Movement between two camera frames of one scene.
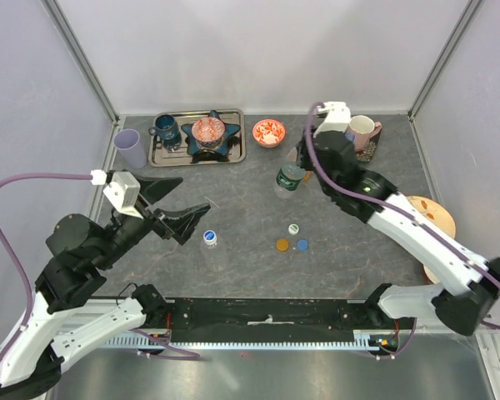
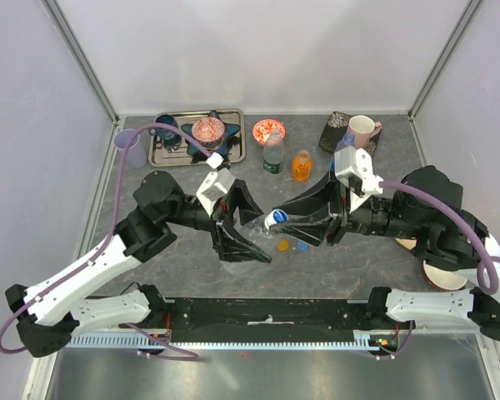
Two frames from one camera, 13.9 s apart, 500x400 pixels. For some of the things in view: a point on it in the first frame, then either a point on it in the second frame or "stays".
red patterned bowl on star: (208, 132) stays
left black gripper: (181, 222) -> (232, 247)
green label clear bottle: (289, 176) -> (274, 153)
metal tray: (181, 137) stays
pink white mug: (362, 127) stays
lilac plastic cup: (128, 142) stays
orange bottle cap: (282, 245) stays
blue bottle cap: (302, 244) stays
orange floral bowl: (268, 132) stays
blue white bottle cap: (210, 237) -> (275, 217)
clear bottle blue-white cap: (212, 257) -> (275, 217)
